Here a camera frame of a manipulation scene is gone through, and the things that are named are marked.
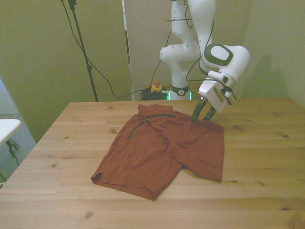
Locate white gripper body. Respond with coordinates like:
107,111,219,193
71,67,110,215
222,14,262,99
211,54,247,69
198,79,227,114

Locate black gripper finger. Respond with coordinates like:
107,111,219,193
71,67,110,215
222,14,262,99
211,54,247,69
190,97,208,123
202,106,216,122

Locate rust red shorts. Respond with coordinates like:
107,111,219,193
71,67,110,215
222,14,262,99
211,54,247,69
91,104,225,201

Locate yellow emergency stop button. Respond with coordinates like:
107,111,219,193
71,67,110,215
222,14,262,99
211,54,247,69
150,80,164,94

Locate small white side table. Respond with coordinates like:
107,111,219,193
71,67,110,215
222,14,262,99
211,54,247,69
0,118,22,159

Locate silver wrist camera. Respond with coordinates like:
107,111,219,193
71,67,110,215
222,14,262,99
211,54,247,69
221,85,237,106

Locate black coiled cable bundle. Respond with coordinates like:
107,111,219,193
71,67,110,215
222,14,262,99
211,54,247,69
139,87,171,102

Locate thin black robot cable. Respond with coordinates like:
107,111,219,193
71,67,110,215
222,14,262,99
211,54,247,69
150,30,173,88

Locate white vertical wall strip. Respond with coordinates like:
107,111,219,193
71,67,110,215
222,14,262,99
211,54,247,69
121,0,135,102

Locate black tripod camera cable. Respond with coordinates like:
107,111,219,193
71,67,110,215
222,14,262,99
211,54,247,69
61,0,146,99

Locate black tripod camera stand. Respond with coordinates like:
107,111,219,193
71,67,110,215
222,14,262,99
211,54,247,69
68,0,100,102

